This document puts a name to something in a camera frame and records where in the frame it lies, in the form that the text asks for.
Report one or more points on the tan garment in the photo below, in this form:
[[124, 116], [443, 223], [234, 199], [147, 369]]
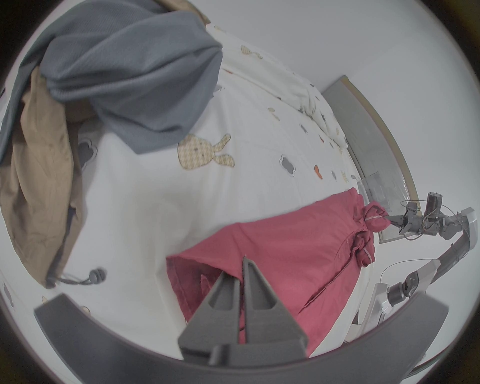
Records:
[[37, 168]]

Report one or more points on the grey garment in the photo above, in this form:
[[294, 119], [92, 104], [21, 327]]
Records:
[[131, 75]]

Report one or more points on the cream printed quilt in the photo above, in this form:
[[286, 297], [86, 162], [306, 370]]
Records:
[[285, 78]]

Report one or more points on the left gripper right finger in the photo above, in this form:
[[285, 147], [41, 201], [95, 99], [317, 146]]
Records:
[[270, 322]]

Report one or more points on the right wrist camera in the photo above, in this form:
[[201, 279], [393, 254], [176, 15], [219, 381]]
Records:
[[435, 202]]

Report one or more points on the red shirt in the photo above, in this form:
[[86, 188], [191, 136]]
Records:
[[300, 243]]

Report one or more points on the bed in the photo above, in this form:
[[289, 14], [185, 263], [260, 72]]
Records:
[[168, 206]]

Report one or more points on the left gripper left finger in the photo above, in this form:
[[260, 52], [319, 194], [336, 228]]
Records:
[[213, 322]]

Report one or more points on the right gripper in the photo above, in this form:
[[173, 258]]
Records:
[[412, 225]]

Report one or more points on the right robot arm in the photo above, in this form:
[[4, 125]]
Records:
[[452, 227]]

